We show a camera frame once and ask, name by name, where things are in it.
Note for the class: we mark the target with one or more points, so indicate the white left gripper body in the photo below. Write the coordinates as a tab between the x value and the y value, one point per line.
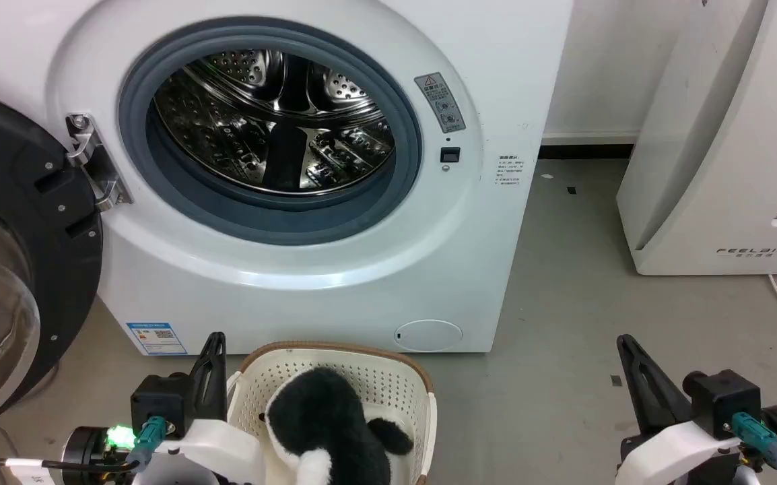
220	448

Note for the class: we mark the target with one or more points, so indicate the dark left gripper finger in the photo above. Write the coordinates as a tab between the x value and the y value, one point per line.
212	380

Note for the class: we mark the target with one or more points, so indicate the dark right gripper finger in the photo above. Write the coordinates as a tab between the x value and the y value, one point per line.
648	387

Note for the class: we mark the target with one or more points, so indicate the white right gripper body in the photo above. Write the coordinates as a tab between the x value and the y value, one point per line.
671	455

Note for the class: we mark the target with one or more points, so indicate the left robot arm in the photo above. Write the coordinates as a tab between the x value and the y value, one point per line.
92	455

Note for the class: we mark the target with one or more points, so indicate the black and white plush toy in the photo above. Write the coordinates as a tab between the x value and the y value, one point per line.
334	424

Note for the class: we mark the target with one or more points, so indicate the black round washer door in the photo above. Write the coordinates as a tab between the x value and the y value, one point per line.
18	269

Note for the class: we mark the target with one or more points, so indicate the stainless steel washing machine drum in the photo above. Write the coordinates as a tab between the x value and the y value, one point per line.
274	121

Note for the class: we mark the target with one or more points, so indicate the blue energy label sticker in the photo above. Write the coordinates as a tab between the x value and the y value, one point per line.
156	338

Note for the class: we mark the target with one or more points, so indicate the white front-load washing machine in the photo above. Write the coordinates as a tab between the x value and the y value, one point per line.
334	283

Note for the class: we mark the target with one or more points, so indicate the white laundry basket brown rim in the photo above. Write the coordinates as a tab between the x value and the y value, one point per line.
388	380

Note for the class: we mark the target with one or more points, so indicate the grey rubber door gasket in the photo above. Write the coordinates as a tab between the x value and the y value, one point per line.
180	195

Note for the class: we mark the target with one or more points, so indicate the round white filter cover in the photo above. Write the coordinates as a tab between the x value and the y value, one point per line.
427	335

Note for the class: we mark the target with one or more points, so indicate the black baseboard strip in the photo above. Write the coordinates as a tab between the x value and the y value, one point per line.
587	151

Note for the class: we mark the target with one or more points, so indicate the metal door hinge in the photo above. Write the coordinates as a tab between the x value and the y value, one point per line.
95	165

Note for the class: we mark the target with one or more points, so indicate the white air purifier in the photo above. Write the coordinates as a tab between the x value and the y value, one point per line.
725	148

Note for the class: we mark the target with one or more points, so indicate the small printed text sticker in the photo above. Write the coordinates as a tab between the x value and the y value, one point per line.
509	172

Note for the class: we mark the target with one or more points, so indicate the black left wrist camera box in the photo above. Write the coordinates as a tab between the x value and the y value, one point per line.
159	401

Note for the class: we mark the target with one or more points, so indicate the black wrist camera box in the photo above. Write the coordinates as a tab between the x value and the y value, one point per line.
725	401
159	401

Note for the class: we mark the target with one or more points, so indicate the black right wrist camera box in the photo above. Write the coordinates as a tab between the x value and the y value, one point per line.
725	401

